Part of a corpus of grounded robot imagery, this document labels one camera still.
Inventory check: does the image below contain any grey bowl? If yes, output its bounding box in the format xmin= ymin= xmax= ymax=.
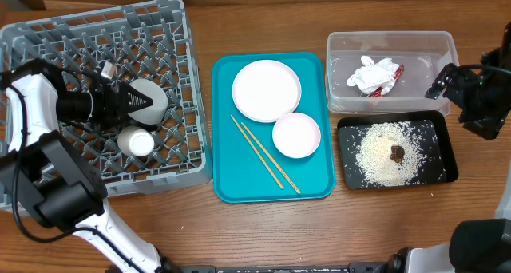
xmin=129 ymin=78 xmax=168 ymax=125

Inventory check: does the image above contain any white cup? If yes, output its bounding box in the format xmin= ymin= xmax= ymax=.
xmin=117 ymin=125 xmax=155 ymax=157

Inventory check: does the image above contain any red snack wrapper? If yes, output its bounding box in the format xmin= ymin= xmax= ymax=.
xmin=367 ymin=65 xmax=405 ymax=98

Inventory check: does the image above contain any white napkin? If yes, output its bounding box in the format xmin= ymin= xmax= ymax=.
xmin=347 ymin=56 xmax=400 ymax=95

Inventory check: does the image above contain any brown food scrap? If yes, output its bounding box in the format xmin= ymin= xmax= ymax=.
xmin=390 ymin=145 xmax=405 ymax=164

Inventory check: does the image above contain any pile of rice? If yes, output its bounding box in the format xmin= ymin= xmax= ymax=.
xmin=338 ymin=120 xmax=447 ymax=190

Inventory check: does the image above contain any large white plate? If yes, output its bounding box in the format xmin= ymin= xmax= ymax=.
xmin=232 ymin=60 xmax=302 ymax=123

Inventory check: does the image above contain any wooden chopstick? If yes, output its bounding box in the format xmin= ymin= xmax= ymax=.
xmin=241 ymin=122 xmax=301 ymax=195
xmin=230 ymin=114 xmax=283 ymax=190

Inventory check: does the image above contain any small pink bowl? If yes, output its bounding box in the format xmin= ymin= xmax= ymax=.
xmin=272 ymin=113 xmax=321 ymax=159

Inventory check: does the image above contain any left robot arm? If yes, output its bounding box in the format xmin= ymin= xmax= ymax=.
xmin=1 ymin=58 xmax=174 ymax=272

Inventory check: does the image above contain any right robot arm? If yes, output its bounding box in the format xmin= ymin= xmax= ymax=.
xmin=377 ymin=25 xmax=510 ymax=272

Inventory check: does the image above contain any black waste tray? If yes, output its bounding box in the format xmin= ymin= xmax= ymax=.
xmin=337 ymin=110 xmax=458 ymax=190

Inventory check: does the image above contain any grey plastic dish rack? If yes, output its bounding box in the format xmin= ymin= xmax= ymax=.
xmin=1 ymin=0 xmax=212 ymax=196

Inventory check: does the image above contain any clear plastic bin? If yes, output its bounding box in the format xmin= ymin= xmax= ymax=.
xmin=326 ymin=31 xmax=459 ymax=116

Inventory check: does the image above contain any teal serving tray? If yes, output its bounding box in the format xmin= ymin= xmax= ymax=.
xmin=212 ymin=52 xmax=336 ymax=204

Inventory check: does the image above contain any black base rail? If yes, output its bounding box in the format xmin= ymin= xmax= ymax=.
xmin=160 ymin=262 xmax=388 ymax=273

